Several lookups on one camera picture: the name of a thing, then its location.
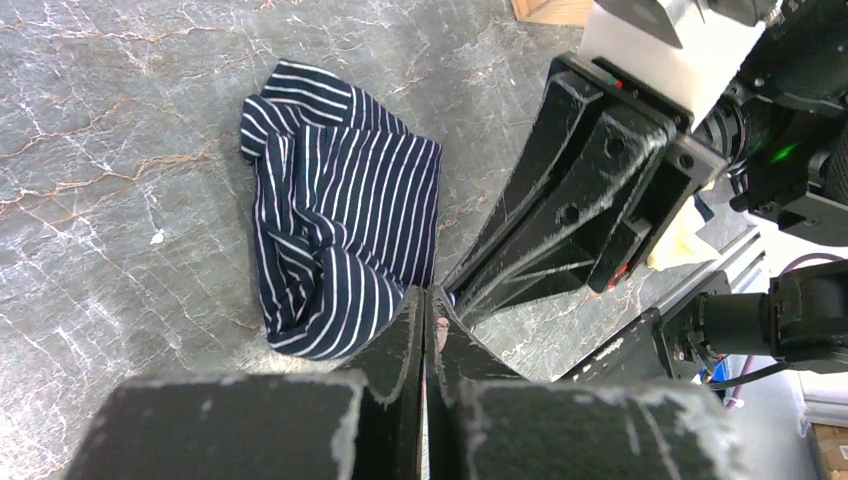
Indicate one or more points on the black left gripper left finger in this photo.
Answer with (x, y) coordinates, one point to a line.
(358, 421)

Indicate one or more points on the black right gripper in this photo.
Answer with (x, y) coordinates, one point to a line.
(608, 164)

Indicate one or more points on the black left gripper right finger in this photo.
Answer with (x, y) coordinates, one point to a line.
(620, 414)

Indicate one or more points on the navy striped boxer underwear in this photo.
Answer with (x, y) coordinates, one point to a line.
(344, 214)

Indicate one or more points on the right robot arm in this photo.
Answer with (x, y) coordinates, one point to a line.
(781, 125)

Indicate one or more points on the beige garment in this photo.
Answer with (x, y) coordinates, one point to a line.
(680, 245)

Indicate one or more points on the wooden compartment tray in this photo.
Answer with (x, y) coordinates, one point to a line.
(553, 12)

